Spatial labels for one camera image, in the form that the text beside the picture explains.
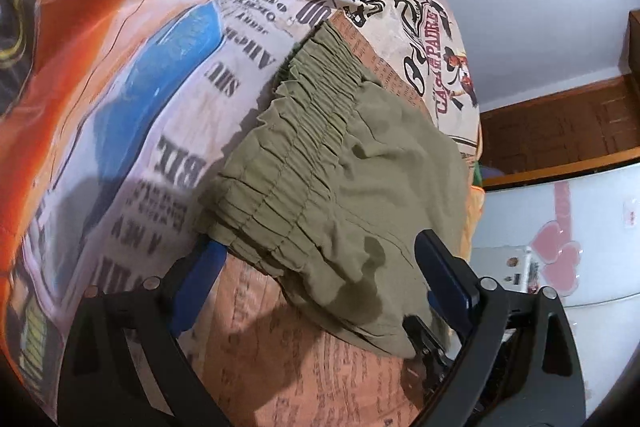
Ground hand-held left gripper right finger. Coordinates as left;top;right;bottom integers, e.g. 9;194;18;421
414;229;588;427

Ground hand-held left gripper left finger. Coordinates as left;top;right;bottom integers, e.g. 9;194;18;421
57;239;231;427

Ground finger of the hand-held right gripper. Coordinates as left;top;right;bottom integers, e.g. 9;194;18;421
402;314;453;408

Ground olive green pants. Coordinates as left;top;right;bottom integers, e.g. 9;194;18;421
197;23;473;360

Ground white suitcase with stickers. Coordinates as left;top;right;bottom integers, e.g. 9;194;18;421
470;244;546;295

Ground white wardrobe door pink hearts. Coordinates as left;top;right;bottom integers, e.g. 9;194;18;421
480;164;640;408

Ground printed blanket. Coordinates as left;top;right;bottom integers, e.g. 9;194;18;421
0;0;488;427

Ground brown wooden door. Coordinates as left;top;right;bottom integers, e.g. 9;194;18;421
622;9;640;78

